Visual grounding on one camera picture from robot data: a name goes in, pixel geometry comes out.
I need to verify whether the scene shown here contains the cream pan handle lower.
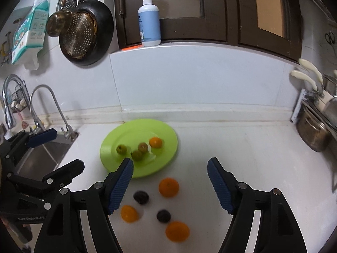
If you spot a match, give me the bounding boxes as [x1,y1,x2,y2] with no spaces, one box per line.
[290,70,318,92]

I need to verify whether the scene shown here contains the black frying pan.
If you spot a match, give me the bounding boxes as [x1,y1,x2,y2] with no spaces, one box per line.
[59,0,114,66]

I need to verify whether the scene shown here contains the brown-green round fruit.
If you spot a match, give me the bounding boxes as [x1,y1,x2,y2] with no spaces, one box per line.
[138,142,148,154]

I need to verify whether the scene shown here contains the green plate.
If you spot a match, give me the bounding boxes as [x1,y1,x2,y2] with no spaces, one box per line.
[100,119,178,178]

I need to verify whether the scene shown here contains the wire sink caddy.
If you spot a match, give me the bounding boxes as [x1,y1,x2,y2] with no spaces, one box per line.
[10,85,27,113]

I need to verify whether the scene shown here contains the orange fruit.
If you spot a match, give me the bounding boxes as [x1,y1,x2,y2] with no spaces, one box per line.
[120,205,139,223]
[165,221,190,243]

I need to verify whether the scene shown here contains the cream pan handle upper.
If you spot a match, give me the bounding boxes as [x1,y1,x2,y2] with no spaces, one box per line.
[298,58,323,84]

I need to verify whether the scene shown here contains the black scissors on wall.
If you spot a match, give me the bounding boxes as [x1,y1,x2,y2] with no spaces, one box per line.
[324,31,336,47]

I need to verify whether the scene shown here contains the small brass saucepan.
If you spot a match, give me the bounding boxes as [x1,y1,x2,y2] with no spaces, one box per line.
[46,10,72,37]

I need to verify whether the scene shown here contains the steel pot on rack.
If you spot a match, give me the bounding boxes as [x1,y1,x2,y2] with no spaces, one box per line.
[296,104,332,152]

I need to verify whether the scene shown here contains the teal paper towel pack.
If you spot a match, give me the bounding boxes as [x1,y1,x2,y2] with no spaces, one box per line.
[11,0,50,70]

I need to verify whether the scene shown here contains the small orange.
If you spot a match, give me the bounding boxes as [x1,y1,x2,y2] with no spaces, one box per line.
[149,136,163,148]

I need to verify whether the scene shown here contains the dark wooden window frame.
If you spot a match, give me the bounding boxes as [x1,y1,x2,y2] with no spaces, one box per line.
[114,0,303,61]

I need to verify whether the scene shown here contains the dark plum left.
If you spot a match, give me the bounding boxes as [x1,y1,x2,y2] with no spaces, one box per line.
[133,191,150,205]

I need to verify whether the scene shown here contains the large chrome faucet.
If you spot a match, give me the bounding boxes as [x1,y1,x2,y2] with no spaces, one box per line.
[2,74,29,130]

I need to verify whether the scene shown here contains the large orange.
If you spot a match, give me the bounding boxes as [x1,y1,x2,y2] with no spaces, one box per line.
[158,178,180,198]

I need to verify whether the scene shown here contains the green-yellow round fruit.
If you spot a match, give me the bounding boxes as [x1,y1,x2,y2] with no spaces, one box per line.
[116,144,127,155]

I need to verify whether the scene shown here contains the steel sink basin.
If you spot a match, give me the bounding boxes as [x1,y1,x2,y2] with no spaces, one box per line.
[14,137,73,181]

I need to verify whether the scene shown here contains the thin steel faucet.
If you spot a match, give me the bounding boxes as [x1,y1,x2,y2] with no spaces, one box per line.
[29,84,79,142]

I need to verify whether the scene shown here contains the dark plum right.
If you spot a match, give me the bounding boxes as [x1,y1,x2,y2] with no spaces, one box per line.
[156,209,171,224]

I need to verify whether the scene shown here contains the green fruit on plate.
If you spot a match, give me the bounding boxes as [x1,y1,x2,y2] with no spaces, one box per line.
[131,150,143,162]

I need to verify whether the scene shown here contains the dark plum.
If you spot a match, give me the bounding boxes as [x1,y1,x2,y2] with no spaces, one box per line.
[133,191,150,205]
[156,209,171,224]

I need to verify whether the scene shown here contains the cream pan handle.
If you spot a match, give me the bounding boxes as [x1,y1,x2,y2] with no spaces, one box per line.
[290,70,318,92]
[298,58,323,84]

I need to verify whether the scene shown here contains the blue soap dispenser bottle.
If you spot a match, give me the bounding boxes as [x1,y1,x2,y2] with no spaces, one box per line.
[138,0,161,47]

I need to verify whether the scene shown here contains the orange fruit front left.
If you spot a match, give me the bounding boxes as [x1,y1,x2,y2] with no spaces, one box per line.
[120,205,139,223]

